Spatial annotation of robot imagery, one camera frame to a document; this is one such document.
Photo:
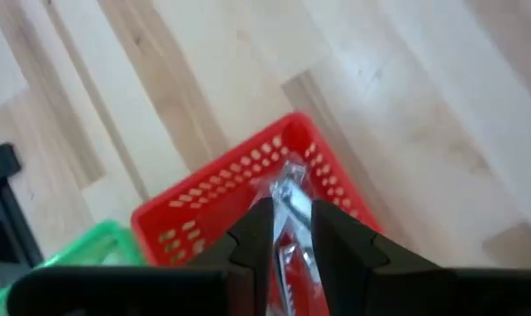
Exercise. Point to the black aluminium rig frame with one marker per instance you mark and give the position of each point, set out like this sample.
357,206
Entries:
6,228

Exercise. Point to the red plastic basket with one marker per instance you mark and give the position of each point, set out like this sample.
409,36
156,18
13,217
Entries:
212,210

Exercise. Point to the small silver sachet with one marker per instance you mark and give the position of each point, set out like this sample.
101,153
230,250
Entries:
291,197

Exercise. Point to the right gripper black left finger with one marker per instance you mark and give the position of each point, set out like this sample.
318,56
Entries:
160,292

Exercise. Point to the green plastic basket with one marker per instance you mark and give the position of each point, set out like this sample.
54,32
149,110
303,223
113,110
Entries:
94,246

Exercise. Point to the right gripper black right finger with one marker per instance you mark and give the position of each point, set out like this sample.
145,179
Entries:
423,292

